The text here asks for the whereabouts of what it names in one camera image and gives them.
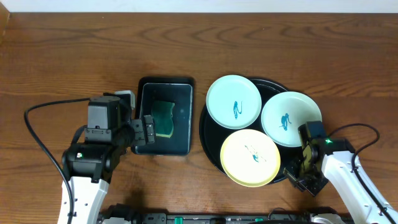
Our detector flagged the pale green plate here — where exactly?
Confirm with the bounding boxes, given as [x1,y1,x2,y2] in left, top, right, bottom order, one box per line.
[206,75,262,129]
[261,91,322,147]

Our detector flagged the green yellow sponge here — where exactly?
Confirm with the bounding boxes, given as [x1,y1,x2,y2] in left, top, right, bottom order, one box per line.
[151,101,175,138]

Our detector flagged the black rectangular water tray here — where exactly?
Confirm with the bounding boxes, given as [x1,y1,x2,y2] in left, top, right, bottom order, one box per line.
[132,77,194,156]

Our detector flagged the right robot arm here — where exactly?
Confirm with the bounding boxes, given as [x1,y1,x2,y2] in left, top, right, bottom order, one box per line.
[284,138,397,223]

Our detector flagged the yellow plate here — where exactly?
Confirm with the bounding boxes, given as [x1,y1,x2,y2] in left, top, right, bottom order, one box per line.
[220,129,281,187]

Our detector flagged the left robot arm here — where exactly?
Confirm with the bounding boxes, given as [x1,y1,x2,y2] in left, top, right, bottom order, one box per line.
[58,90,155,223]

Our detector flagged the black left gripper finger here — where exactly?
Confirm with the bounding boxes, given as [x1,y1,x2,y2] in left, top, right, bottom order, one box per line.
[144,115,155,144]
[131,119,147,146]

